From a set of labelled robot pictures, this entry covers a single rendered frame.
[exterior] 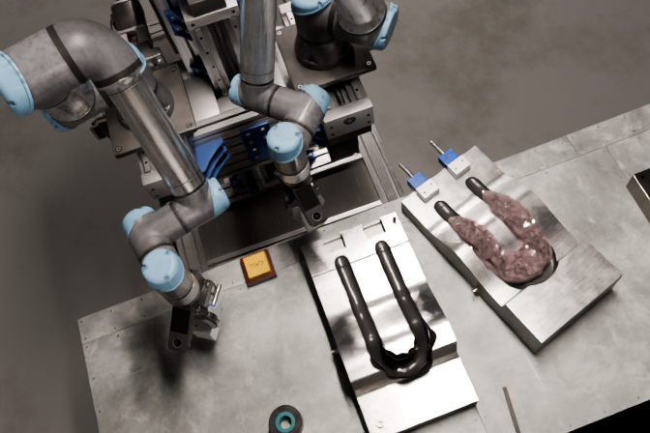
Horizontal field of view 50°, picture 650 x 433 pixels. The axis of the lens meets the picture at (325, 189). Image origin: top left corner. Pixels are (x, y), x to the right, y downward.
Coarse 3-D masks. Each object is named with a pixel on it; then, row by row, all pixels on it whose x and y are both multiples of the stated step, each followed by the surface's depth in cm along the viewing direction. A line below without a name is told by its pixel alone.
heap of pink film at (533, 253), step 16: (496, 192) 180; (496, 208) 175; (512, 208) 173; (464, 224) 175; (480, 224) 175; (512, 224) 172; (528, 224) 173; (464, 240) 172; (480, 240) 170; (496, 240) 171; (528, 240) 172; (544, 240) 172; (480, 256) 171; (496, 256) 169; (512, 256) 170; (528, 256) 170; (544, 256) 170; (496, 272) 170; (512, 272) 169; (528, 272) 168
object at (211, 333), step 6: (216, 294) 170; (216, 300) 170; (198, 324) 165; (204, 324) 165; (198, 330) 165; (204, 330) 164; (210, 330) 164; (216, 330) 167; (198, 336) 169; (204, 336) 167; (210, 336) 166; (216, 336) 168
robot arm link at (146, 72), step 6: (138, 54) 166; (144, 60) 169; (144, 66) 168; (144, 72) 169; (150, 72) 172; (150, 78) 172; (150, 84) 172; (102, 90) 164; (102, 96) 165; (108, 96) 166; (108, 102) 167
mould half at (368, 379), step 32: (384, 224) 178; (320, 256) 177; (352, 256) 176; (320, 288) 173; (384, 288) 172; (416, 288) 171; (352, 320) 168; (384, 320) 166; (352, 352) 161; (448, 352) 164; (352, 384) 159; (384, 384) 164; (416, 384) 163; (448, 384) 162; (384, 416) 161; (416, 416) 160
